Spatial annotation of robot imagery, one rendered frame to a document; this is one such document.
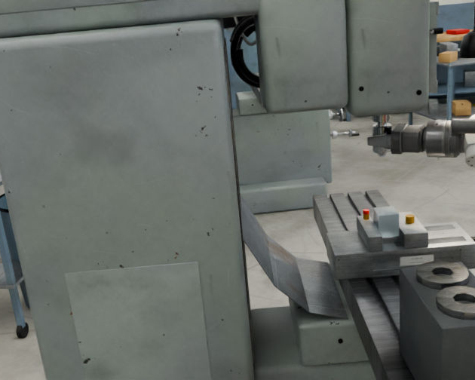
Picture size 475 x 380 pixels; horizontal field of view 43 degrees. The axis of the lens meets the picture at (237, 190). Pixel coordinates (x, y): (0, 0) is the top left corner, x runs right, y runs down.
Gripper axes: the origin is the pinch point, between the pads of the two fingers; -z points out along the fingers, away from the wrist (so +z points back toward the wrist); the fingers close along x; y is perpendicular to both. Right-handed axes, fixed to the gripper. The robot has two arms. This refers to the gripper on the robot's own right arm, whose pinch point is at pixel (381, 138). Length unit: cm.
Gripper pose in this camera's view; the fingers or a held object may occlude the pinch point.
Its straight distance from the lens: 155.3
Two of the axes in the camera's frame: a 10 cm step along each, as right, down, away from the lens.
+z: 9.1, 0.4, -4.2
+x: -4.1, 3.2, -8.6
